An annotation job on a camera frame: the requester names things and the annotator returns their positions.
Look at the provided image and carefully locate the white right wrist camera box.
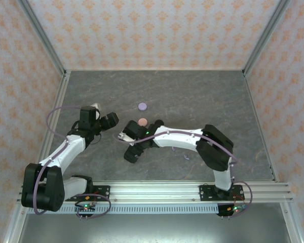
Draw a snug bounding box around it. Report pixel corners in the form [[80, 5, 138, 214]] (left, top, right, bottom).
[[117, 132, 134, 143]]

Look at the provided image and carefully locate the grey slotted cable duct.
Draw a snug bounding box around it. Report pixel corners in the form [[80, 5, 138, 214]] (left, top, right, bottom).
[[44, 204, 220, 215]]

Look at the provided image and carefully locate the silver aluminium frame post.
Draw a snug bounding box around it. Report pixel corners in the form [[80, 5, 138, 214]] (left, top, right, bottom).
[[242, 0, 292, 77], [17, 0, 68, 78]]

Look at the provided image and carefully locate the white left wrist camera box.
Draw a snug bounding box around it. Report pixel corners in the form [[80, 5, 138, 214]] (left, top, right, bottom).
[[90, 102, 103, 120]]

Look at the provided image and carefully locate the aluminium table side rail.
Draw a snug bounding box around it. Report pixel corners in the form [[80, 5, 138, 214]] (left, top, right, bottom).
[[242, 70, 304, 243], [4, 70, 71, 243]]

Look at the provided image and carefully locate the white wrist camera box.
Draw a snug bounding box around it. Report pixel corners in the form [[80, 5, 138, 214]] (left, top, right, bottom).
[[90, 102, 103, 120], [117, 132, 134, 143]]

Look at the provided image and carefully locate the small lit circuit board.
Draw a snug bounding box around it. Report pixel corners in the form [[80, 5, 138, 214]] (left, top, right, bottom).
[[226, 204, 249, 215], [74, 201, 97, 214]]

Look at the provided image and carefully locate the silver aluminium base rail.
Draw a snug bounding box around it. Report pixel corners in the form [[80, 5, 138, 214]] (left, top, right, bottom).
[[17, 182, 294, 204]]

